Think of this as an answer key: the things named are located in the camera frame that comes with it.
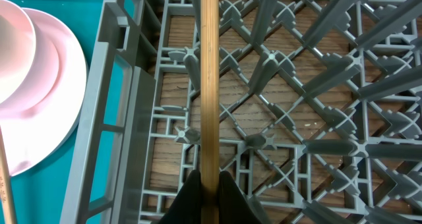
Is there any cream cup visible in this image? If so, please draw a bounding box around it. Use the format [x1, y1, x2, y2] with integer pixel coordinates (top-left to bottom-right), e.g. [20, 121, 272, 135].
[1, 0, 36, 102]

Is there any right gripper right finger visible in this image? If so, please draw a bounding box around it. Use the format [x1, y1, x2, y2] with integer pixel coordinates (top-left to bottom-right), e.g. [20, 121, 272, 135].
[218, 171, 261, 224]

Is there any grey dishwasher rack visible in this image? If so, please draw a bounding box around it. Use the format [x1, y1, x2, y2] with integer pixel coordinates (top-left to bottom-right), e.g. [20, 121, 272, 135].
[60, 0, 421, 223]

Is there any pink plate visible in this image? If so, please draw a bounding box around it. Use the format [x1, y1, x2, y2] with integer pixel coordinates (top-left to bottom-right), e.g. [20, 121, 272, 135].
[1, 7, 88, 176]

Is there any pink bowl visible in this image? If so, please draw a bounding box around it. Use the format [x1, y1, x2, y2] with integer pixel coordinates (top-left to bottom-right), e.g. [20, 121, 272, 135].
[1, 26, 59, 117]

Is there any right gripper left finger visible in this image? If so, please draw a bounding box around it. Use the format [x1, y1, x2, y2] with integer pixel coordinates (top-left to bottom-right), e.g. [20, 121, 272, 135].
[158, 170, 202, 224]

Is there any wooden chopstick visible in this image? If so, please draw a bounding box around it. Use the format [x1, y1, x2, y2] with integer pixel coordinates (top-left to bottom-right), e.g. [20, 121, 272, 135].
[0, 134, 17, 224]
[200, 0, 220, 223]

